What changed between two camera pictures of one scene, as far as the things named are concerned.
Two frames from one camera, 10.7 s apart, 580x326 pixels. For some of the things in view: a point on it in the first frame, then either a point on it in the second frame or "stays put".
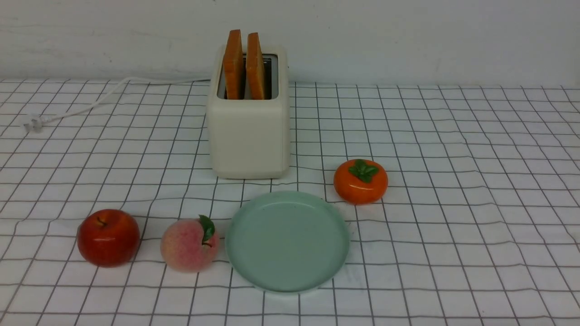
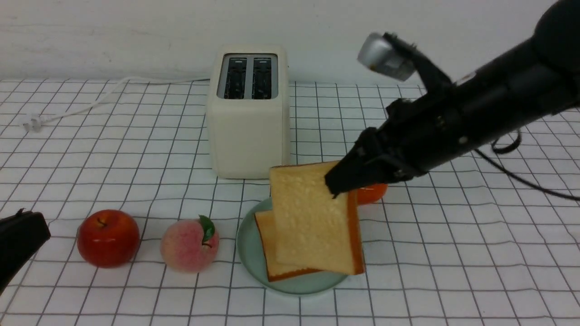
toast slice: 255,67 → 312,229
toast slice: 233,64 → 275,271
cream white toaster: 248,104 stays put
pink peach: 190,245 stays put
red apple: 108,238 stays put
